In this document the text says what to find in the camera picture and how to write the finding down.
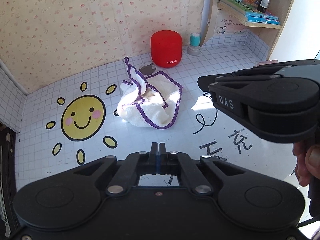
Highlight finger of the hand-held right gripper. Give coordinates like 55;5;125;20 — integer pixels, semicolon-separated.
197;70;280;91
252;59;320;72

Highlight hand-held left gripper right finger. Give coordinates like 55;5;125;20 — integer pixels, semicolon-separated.
159;142;247;196

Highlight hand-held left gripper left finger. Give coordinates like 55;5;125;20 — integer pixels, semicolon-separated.
74;142;159;197

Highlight white towel with purple trim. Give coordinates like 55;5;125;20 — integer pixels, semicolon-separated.
117;56;183;130

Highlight person's right hand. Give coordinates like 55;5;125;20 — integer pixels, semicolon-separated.
292;140;320;187

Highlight pink snack bag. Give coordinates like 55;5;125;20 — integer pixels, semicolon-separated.
253;59;278;67

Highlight wooden shelf unit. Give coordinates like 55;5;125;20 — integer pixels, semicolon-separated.
200;0;299;60

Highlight teal and grey stamp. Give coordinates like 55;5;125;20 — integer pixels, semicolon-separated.
187;32;201;56

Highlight blue book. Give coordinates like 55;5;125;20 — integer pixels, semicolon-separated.
244;11;279;20
246;17;282;26

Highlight red cylindrical speaker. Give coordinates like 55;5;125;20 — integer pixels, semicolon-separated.
150;30;183;68

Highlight white trim strip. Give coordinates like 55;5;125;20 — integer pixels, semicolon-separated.
201;0;213;43
0;60;28;97

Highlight cartoon wall sticker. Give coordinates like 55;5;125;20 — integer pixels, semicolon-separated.
215;9;247;35

